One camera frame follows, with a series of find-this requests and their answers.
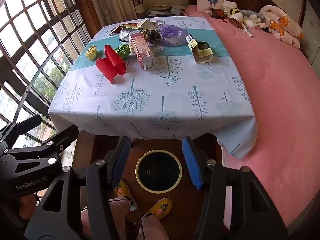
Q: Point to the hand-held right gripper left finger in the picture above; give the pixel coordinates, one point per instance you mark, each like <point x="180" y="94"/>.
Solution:
<point x="122" y="160"/>

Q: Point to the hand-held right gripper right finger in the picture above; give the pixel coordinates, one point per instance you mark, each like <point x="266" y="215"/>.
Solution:
<point x="191" y="162"/>

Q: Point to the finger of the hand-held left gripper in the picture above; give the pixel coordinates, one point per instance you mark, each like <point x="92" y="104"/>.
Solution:
<point x="30" y="121"/>
<point x="67" y="133"/>

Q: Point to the black bin with cream rim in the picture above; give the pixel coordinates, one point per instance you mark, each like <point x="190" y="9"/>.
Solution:
<point x="158" y="170"/>

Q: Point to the white purple carton box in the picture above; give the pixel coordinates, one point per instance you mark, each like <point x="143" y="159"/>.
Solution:
<point x="147" y="24"/>

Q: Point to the person's left hand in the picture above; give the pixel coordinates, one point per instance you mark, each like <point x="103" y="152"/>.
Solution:
<point x="26" y="205"/>

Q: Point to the yellow flowered slipper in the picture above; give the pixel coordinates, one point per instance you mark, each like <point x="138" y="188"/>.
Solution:
<point x="160" y="207"/>
<point x="122" y="190"/>

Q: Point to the person's left leg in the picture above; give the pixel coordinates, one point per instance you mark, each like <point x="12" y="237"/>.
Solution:
<point x="117" y="215"/>

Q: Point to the person's leg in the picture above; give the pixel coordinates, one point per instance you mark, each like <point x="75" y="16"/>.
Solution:
<point x="117" y="215"/>
<point x="152" y="230"/>

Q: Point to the tree print tablecloth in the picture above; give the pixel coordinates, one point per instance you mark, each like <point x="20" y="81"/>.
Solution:
<point x="175" y="92"/>

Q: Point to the person's right leg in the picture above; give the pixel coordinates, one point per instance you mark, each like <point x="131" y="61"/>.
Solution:
<point x="152" y="230"/>

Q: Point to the red paper box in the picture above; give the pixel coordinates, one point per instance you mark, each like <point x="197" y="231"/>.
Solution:
<point x="110" y="67"/>

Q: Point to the yellow crumpled paper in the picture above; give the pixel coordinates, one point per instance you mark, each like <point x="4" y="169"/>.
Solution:
<point x="91" y="53"/>

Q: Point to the window with dark grille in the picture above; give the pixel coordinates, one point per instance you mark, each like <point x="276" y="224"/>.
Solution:
<point x="37" y="30"/>

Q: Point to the green crumpled wrapper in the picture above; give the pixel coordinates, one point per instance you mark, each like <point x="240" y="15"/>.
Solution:
<point x="123" y="50"/>

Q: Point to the pink bed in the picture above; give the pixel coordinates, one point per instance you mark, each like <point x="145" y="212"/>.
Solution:
<point x="275" y="105"/>

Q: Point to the olive open cardboard box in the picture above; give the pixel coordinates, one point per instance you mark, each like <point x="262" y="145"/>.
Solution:
<point x="202" y="52"/>

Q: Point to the pink carton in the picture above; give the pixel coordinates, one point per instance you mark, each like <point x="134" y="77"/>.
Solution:
<point x="141" y="50"/>

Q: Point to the silver foil bag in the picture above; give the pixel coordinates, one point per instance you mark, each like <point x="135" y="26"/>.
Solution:
<point x="124" y="35"/>

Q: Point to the light green cream bag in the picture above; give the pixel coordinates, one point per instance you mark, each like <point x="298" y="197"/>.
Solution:
<point x="130" y="26"/>

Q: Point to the black gold crumpled wrapper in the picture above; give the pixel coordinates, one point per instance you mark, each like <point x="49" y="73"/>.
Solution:
<point x="152" y="36"/>

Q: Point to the purple plastic bag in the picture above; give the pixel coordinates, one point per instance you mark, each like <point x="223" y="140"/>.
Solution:
<point x="172" y="33"/>

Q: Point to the beige floral curtain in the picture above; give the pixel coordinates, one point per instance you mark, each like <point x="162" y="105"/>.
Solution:
<point x="112" y="0"/>

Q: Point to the white marker pen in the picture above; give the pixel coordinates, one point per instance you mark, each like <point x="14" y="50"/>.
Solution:
<point x="248" y="33"/>

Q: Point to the brown leaf-shaped plush toy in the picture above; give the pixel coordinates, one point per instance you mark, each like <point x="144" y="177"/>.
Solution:
<point x="236" y="23"/>

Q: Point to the dark wooden nightstand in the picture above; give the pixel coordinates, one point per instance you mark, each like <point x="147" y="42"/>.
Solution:
<point x="162" y="17"/>

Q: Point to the brown feathered plush toy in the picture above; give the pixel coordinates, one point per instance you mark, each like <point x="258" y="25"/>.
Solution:
<point x="217" y="13"/>

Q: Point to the light blue packet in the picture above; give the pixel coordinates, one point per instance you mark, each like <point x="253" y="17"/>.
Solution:
<point x="177" y="10"/>

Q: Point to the stack of papers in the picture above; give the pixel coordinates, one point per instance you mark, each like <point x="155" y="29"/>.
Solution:
<point x="157" y="10"/>

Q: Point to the bee plush toy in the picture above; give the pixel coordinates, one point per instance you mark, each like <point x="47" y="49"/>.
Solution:
<point x="236" y="12"/>

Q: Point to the white plush bear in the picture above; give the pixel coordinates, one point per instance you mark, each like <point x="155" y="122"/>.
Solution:
<point x="230" y="4"/>

